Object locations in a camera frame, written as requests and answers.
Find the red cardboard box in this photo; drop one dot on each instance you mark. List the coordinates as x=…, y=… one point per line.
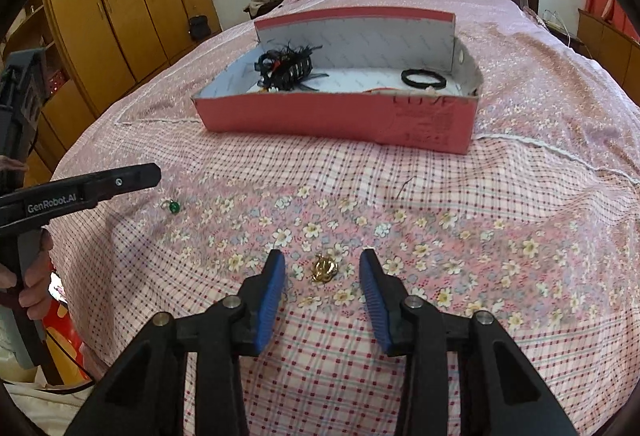
x=325, y=118

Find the red plastic bag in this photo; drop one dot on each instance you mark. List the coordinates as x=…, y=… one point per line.
x=65, y=331

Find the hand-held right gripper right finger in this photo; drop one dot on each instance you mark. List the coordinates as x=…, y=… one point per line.
x=375, y=301

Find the white and red curtain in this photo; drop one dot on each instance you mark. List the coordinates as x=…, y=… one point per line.
x=612, y=11

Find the person's left hand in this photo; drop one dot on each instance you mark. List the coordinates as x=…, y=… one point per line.
x=39, y=276

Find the beige clothes pile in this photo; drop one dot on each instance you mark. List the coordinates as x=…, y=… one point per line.
x=265, y=2

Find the black feathered hair clip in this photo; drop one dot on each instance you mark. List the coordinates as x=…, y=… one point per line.
x=287, y=66

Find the black hanging bag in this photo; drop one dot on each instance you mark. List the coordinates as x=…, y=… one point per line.
x=199, y=28

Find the gold earring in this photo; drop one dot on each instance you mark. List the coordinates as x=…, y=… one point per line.
x=324, y=268

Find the green bead earring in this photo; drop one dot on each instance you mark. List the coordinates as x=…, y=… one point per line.
x=173, y=207

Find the wooden dresser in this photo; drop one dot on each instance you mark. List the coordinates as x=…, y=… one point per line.
x=607, y=46

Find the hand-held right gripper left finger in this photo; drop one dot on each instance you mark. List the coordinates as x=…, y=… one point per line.
x=270, y=296

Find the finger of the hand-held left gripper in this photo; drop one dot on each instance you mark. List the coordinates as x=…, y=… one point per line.
x=130, y=179

